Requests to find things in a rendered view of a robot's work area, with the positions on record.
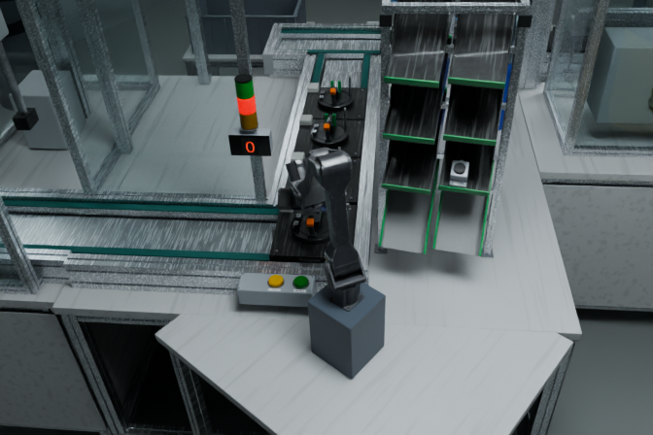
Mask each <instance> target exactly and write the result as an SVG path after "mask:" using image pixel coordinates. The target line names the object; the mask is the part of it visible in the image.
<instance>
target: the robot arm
mask: <svg viewBox="0 0 653 435"><path fill-rule="evenodd" d="M307 158H308V164H307V162H306V159H298V160H295V161H293V162H290V163H287V164H286V168H287V171H288V174H289V178H290V181H291V188H279V189H278V204H277V207H278V209H279V210H302V213H303V215H304V216H306V215H309V214H313V213H316V210H319V206H321V210H322V211H327V220H328V228H329V237H330V243H329V244H327V245H325V247H324V249H325V256H326V257H325V259H326V261H325V264H324V266H325V267H324V270H325V274H326V281H327V287H328V288H331V289H332V290H333V294H332V295H331V296H330V297H329V301H331V302H332V303H334V304H336V305H337V306H339V307H340V308H342V309H344V310H345V311H347V312H350V311H351V310H352V309H353V308H354V307H355V306H356V305H357V304H358V303H359V302H361V300H362V299H363V298H364V295H363V294H361V293H360V284H362V283H365V282H366V275H365V273H364V270H363V266H362V263H361V258H360V255H359V253H358V252H357V250H356V249H355V248H354V247H353V245H352V244H351V241H350V232H349V222H348V213H347V204H346V194H345V191H346V190H345V189H346V187H347V186H348V184H349V182H350V180H351V169H352V166H353V165H352V160H351V157H350V155H349V154H348V153H346V152H345V151H341V150H331V149H329V148H320V149H316V150H312V151H310V152H308V153H307ZM320 202H321V203H320Z"/></svg>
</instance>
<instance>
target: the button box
mask: <svg viewBox="0 0 653 435"><path fill-rule="evenodd" d="M273 275H280V276H282V277H283V283H282V284H281V285H280V286H277V287H274V286H271V285H270V284H269V281H268V280H269V278H270V277H271V276H273ZM298 276H304V277H306V278H307V279H308V285H307V286H306V287H304V288H298V287H296V286H294V284H293V280H294V278H296V277H298ZM315 292H316V284H315V276H311V275H289V274H265V273H241V277H240V280H239V284H238V287H237V294H238V299H239V304H248V305H268V306H289V307H308V301H309V300H310V299H311V298H312V297H313V296H314V295H315Z"/></svg>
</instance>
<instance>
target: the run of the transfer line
mask: <svg viewBox="0 0 653 435"><path fill-rule="evenodd" d="M380 45H381V27H379V23H274V25H273V27H272V30H271V33H270V35H269V38H268V40H267V43H266V46H265V48H264V51H263V54H262V59H263V68H264V75H301V72H302V69H303V65H304V62H309V63H310V62H315V66H316V65H322V66H323V76H324V71H335V72H361V70H362V66H363V65H369V70H370V63H375V64H376V63H381V52H380ZM550 54H551V52H546V55H545V61H544V66H543V71H542V77H541V78H546V74H547V69H548V64H549V59H550Z"/></svg>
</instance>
